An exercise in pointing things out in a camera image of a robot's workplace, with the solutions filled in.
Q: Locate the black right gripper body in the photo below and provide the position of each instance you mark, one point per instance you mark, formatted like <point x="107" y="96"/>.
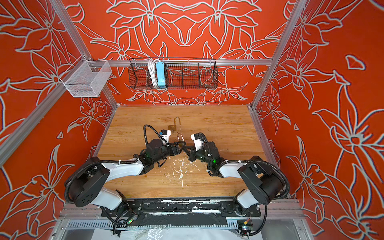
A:
<point x="201" y="156"/>

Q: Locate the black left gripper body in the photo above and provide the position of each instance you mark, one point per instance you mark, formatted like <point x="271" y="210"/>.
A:
<point x="165" y="152"/>

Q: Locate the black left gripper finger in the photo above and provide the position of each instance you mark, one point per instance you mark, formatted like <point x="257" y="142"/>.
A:
<point x="176" y="149"/>
<point x="179" y="143"/>

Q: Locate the brass padlock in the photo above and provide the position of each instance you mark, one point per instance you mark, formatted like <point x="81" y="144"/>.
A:
<point x="180" y="138"/>
<point x="176" y="125"/>

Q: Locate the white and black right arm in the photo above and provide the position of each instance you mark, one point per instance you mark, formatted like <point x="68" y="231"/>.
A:
<point x="265" y="182"/>

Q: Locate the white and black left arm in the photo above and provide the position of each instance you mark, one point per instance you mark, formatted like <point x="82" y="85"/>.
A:
<point x="87" y="184"/>

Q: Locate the light blue box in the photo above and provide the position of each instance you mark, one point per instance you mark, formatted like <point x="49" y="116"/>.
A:
<point x="160" y="66"/>

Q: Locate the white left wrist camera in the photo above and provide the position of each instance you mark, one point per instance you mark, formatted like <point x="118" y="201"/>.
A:
<point x="165" y="135"/>

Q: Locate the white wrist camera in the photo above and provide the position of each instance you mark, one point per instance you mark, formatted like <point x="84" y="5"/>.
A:
<point x="165" y="135"/>
<point x="198" y="142"/>

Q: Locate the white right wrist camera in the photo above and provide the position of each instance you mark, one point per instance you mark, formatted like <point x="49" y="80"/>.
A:
<point x="198" y="142"/>

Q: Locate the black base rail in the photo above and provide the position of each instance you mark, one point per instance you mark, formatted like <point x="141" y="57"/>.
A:
<point x="183" y="212"/>

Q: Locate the black wire wall basket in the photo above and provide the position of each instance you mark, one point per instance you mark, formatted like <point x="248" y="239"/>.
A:
<point x="180" y="74"/>

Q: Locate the white mesh wall basket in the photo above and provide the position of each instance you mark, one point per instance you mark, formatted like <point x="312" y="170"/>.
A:
<point x="85" y="81"/>

